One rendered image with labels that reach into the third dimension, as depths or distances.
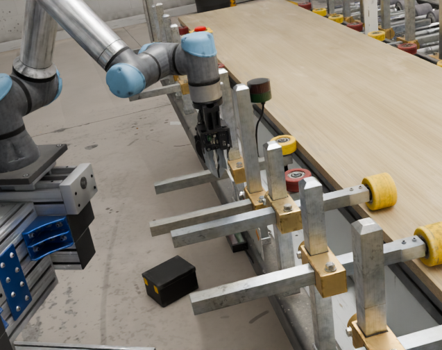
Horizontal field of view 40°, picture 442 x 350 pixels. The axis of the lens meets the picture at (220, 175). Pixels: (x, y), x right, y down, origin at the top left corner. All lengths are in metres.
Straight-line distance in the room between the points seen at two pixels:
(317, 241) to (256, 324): 1.43
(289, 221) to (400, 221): 0.25
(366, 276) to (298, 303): 0.60
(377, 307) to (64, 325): 2.04
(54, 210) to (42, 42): 0.44
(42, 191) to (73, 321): 1.26
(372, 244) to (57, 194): 0.98
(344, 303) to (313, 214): 0.53
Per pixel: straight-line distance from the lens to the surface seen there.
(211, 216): 1.63
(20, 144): 1.71
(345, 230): 1.67
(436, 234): 1.25
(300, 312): 1.49
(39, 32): 1.67
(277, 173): 1.38
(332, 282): 1.16
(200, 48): 1.38
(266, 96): 1.57
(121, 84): 1.33
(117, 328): 2.73
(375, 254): 0.93
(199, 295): 1.15
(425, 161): 1.71
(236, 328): 2.58
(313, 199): 1.14
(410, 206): 1.49
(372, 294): 0.97
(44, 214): 1.73
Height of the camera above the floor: 1.63
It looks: 25 degrees down
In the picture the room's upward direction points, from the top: 9 degrees counter-clockwise
